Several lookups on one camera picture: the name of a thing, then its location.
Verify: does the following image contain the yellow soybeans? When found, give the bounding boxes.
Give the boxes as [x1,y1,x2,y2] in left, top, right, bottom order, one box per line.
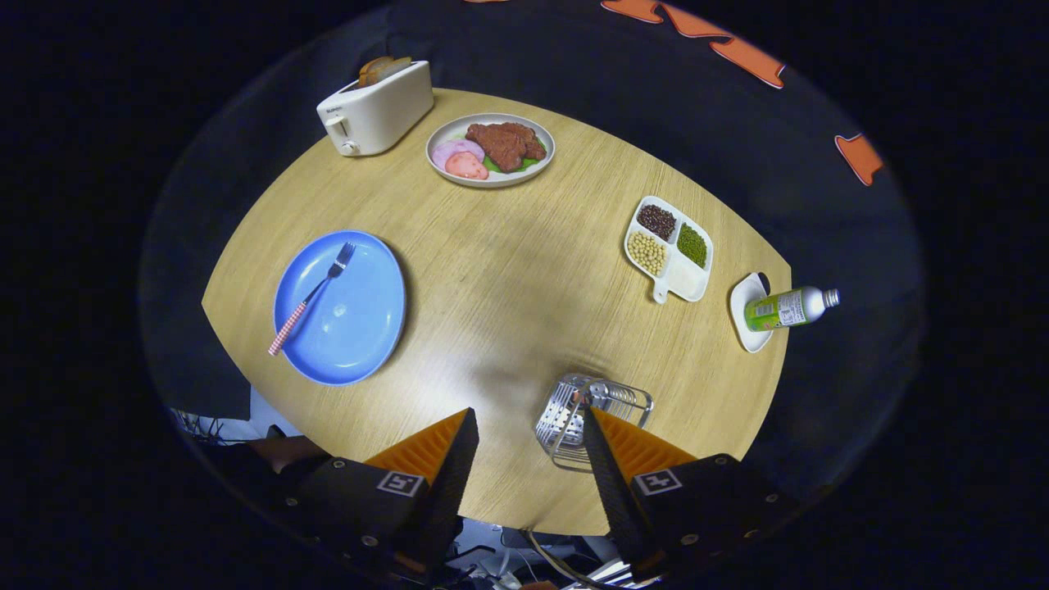
[628,232,667,277]

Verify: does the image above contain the green mung beans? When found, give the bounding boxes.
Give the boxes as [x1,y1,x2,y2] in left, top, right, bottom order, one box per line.
[677,223,708,269]

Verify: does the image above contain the green label bottle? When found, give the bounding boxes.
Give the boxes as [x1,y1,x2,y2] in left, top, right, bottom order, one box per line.
[743,286,841,333]

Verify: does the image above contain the metal wire basket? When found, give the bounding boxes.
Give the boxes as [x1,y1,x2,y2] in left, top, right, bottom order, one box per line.
[534,373,655,474]

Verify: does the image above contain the green lettuce leaf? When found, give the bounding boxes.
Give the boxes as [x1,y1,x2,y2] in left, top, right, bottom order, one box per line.
[482,154,542,175]

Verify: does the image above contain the small white saucer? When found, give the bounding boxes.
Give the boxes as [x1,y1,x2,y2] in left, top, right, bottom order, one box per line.
[729,272,775,354]

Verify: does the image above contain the pink ham slice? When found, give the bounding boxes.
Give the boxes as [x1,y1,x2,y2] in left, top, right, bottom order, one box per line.
[445,152,490,181]

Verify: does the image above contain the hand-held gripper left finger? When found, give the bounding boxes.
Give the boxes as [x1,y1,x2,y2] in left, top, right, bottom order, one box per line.
[283,407,480,587]

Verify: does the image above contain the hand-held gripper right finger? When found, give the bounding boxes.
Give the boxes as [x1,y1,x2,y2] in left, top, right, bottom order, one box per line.
[580,404,800,579]

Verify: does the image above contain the dark red beans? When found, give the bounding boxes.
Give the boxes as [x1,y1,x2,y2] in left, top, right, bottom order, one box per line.
[638,204,677,241]

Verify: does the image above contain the white toaster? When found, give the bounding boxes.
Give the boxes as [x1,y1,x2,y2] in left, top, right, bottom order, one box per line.
[316,60,435,157]

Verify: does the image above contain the pale purple ham slice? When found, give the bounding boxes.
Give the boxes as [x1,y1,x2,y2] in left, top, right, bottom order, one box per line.
[432,138,486,171]

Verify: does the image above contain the white oval food plate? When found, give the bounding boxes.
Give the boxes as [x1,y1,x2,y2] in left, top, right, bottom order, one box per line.
[425,113,556,189]

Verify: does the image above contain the white divided dish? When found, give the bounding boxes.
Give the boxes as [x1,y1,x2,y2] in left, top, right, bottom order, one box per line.
[623,195,715,305]

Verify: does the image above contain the fork with red checked handle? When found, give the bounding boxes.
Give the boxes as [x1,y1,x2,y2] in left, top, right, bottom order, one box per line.
[268,242,356,357]

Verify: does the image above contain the blue plate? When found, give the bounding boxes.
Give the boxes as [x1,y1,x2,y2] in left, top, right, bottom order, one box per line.
[273,229,407,387]

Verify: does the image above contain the brown meat steak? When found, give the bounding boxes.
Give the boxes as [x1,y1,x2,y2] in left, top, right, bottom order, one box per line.
[465,122,547,174]

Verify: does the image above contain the black cables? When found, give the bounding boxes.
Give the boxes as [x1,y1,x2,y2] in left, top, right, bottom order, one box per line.
[447,524,648,590]

